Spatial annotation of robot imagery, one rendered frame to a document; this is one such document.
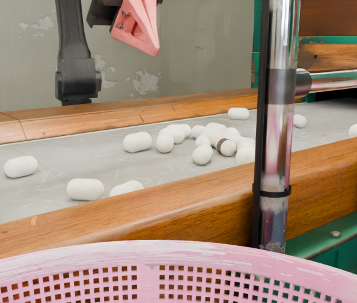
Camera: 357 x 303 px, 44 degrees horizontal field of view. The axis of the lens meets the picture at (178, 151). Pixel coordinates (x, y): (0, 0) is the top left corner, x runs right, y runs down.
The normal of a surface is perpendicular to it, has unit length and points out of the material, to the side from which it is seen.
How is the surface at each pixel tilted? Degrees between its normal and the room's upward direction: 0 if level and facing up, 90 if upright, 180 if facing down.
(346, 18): 90
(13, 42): 90
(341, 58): 67
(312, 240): 0
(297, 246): 0
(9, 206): 0
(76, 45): 73
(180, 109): 45
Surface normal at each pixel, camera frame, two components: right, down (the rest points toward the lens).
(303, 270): -0.52, -0.06
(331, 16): -0.79, 0.14
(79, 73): 0.37, -0.06
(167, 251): -0.04, -0.02
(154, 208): 0.00, -0.97
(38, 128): 0.44, -0.55
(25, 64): 0.56, 0.20
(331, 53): -0.72, -0.24
